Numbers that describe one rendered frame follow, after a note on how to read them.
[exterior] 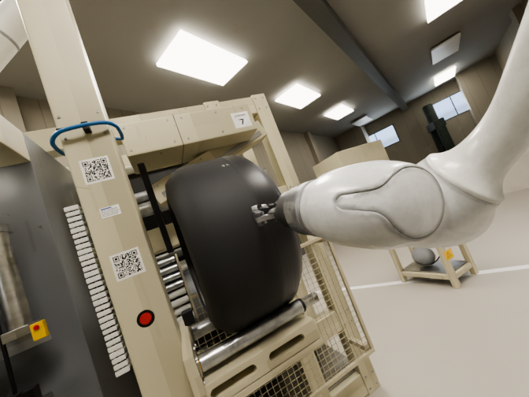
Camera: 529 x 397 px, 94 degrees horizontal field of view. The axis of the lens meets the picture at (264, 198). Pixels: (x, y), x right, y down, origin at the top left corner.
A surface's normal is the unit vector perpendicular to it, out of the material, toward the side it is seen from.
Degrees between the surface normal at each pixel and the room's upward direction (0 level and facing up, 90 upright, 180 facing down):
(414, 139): 90
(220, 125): 90
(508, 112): 104
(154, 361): 90
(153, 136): 90
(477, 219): 133
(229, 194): 67
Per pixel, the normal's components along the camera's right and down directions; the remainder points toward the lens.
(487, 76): -0.58, 0.15
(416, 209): 0.24, 0.01
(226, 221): 0.28, -0.37
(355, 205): -0.84, -0.06
